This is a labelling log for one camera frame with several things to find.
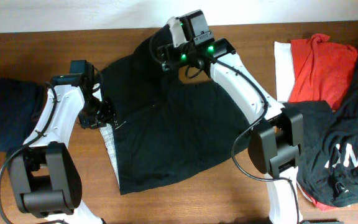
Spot black shorts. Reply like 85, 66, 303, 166
102, 28, 249, 195

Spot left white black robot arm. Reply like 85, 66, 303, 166
1, 60, 114, 223

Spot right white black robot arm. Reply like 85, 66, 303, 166
149, 9, 304, 223

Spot folded navy blue garment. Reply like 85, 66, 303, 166
0, 78, 45, 152

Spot white garment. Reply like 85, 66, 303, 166
273, 42, 295, 102

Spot red garment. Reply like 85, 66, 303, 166
288, 34, 358, 111

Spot black printed t-shirt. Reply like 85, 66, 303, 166
285, 59, 358, 207

